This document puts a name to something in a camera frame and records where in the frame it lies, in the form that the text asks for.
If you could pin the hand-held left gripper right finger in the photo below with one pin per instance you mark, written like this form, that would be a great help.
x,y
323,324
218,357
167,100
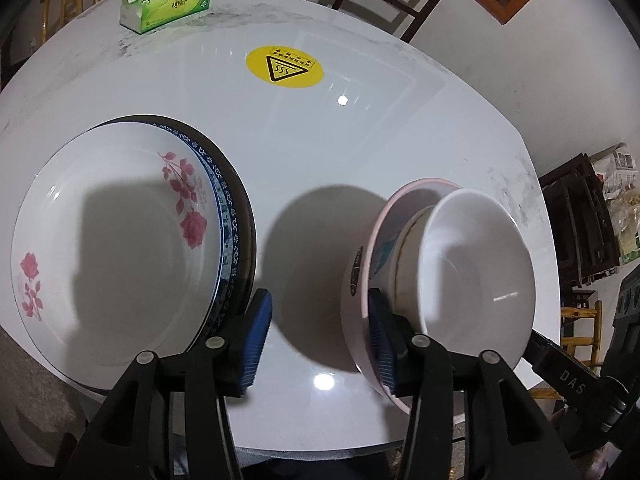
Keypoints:
x,y
385,345

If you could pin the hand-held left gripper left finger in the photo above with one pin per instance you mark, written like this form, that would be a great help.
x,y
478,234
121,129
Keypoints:
x,y
255,345

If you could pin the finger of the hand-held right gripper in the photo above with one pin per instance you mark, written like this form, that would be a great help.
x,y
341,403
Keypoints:
x,y
570,380

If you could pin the large pink bowl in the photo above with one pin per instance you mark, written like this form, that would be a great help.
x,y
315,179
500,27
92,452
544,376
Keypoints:
x,y
357,320

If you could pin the white bowl with blue band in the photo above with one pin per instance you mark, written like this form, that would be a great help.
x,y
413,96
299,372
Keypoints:
x,y
386,255

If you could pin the white bowl with orange band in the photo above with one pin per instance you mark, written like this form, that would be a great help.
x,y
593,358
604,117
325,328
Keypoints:
x,y
475,280

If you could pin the large blue floral plate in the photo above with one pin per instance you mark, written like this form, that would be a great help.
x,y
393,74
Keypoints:
x,y
229,220

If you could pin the white plate with pink flowers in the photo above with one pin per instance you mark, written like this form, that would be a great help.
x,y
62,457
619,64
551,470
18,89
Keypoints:
x,y
115,240

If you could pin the stacked dark wooden chairs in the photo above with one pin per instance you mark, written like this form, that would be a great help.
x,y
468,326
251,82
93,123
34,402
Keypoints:
x,y
580,220

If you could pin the pile of papers and bags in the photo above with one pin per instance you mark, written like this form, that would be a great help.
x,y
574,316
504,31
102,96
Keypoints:
x,y
622,185

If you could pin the round yellow warning sticker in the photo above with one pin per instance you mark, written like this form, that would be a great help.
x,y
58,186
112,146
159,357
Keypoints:
x,y
260,67

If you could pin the green tissue box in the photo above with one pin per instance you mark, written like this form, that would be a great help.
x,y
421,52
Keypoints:
x,y
170,7

